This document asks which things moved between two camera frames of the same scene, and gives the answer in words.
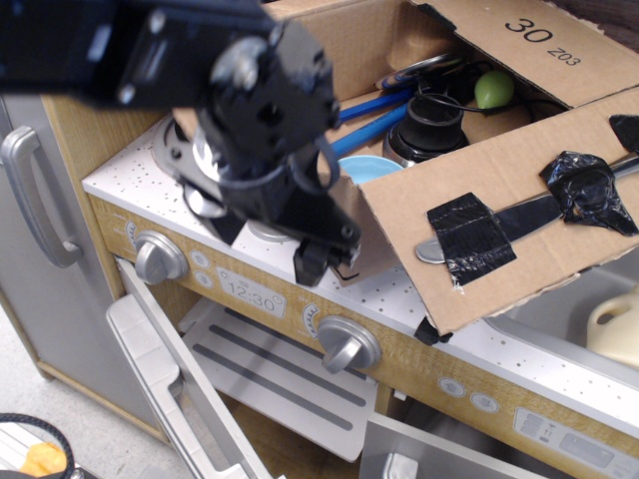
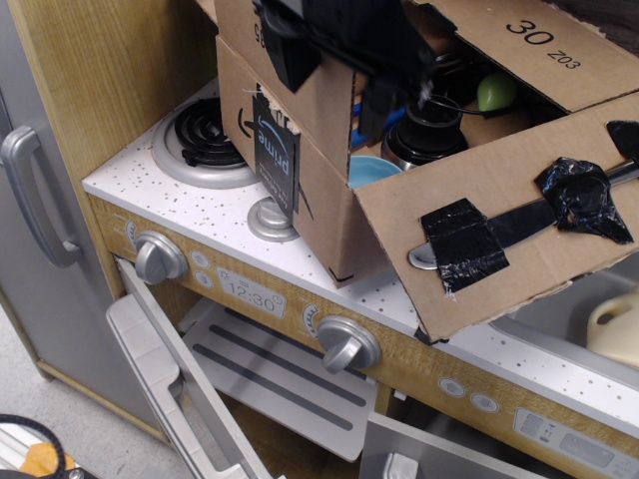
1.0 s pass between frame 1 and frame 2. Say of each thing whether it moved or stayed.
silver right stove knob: stayed
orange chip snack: stayed
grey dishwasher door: stayed
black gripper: moved
